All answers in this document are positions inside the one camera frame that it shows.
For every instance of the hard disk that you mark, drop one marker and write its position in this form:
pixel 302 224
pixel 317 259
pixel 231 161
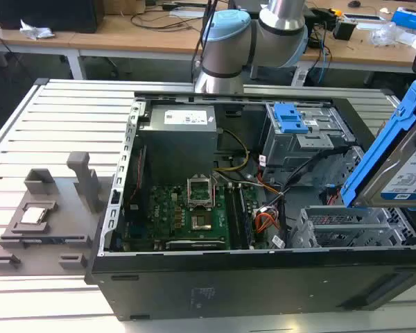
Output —
pixel 385 145

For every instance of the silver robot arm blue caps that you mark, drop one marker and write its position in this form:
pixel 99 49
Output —
pixel 229 52

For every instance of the metal disk bay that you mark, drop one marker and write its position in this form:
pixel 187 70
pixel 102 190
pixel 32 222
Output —
pixel 350 232

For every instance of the black RAM slot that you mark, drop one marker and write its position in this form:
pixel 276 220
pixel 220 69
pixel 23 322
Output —
pixel 234 215

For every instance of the blue cardboard box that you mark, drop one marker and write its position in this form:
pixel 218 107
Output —
pixel 410 21

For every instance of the clear plastic bag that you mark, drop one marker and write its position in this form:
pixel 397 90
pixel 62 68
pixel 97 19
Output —
pixel 386 34

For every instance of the small black device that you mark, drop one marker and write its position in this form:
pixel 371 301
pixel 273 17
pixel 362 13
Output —
pixel 344 30

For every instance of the black computer mouse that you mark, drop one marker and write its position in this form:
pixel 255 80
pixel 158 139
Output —
pixel 354 3

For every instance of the blue plastic drive latch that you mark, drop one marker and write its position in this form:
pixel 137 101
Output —
pixel 291 119

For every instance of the metal optical drive cage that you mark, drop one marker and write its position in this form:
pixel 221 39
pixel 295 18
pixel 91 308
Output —
pixel 298 149

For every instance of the installed RAM stick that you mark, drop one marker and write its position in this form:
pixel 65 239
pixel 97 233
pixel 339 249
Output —
pixel 247 215

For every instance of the grey power supply unit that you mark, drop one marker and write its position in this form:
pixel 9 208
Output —
pixel 180 145

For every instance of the CPU socket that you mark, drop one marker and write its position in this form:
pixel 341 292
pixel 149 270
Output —
pixel 201 222

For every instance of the black graphics card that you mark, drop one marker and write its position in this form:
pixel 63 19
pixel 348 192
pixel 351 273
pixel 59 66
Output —
pixel 197 245

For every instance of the black open PC case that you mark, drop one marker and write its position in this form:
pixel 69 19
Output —
pixel 229 281

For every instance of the green motherboard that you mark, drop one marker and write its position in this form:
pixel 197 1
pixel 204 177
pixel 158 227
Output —
pixel 166 215

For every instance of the large black box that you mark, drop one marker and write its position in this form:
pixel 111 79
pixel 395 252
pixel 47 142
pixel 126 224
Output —
pixel 48 14

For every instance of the crumpled white paper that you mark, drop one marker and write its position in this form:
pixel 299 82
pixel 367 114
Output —
pixel 36 30

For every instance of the grey parts rack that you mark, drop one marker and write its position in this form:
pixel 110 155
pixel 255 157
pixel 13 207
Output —
pixel 66 222

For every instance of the RAM stick in rack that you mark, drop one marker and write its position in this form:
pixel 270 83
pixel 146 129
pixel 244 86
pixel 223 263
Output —
pixel 52 238

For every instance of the silver CPU chip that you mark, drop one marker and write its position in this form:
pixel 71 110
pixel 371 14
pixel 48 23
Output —
pixel 33 215

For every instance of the wooden desk white frame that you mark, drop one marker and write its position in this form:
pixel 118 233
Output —
pixel 107 40

